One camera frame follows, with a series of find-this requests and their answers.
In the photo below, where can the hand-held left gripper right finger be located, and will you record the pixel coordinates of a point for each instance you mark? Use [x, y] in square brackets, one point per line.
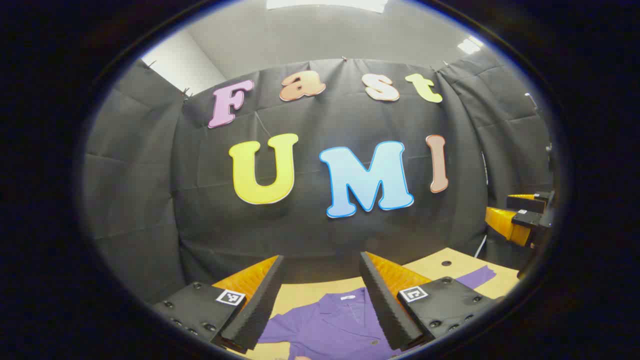
[385, 310]

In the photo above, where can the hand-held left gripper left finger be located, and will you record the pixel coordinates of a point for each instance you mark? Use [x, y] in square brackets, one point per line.
[260, 310]

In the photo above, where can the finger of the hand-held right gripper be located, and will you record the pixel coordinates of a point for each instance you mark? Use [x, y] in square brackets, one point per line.
[505, 222]
[525, 204]

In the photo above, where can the purple buttoned garment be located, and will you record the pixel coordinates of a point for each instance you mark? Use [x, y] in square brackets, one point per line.
[330, 325]

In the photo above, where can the ceiling light panel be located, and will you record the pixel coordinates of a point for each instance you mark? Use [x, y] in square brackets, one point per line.
[325, 5]
[470, 46]

